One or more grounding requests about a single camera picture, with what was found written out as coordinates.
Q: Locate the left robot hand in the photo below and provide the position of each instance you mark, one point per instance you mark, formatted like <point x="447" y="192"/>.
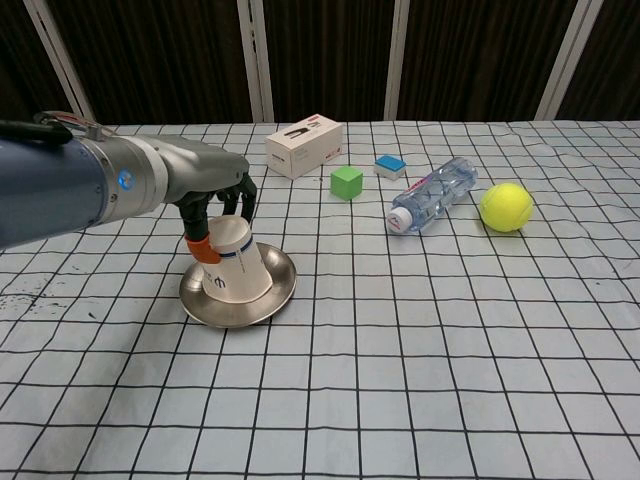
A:
<point x="200" y="167"/>

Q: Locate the white paper cup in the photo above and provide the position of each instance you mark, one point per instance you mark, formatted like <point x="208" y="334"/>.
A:
<point x="240" y="270"/>

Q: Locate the silver metal plate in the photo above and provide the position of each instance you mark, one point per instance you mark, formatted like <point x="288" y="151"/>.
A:
<point x="235" y="315"/>

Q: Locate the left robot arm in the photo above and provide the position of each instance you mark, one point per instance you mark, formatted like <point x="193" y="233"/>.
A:
<point x="55" y="190"/>

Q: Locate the white cardboard box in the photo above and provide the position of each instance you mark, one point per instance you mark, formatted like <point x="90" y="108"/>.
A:
<point x="302" y="147"/>

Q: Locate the black pleated curtain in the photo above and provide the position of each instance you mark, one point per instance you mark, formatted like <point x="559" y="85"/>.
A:
<point x="150" y="60"/>

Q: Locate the green cube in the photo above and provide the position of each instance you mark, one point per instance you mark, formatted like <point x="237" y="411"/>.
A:
<point x="346" y="184"/>

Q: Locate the blue and white block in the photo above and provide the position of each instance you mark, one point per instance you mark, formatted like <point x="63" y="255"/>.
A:
<point x="389" y="166"/>

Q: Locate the clear plastic water bottle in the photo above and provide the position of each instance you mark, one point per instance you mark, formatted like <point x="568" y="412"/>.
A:
<point x="432" y="195"/>

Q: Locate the checkered tablecloth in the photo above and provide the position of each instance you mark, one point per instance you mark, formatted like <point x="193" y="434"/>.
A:
<point x="400" y="350"/>

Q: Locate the yellow tennis ball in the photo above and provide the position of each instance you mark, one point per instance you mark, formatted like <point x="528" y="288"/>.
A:
<point x="506" y="207"/>

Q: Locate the white frame post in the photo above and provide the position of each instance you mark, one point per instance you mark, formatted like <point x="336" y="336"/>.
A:
<point x="565" y="60"/>
<point x="397" y="60"/>
<point x="256" y="60"/>
<point x="59" y="60"/>

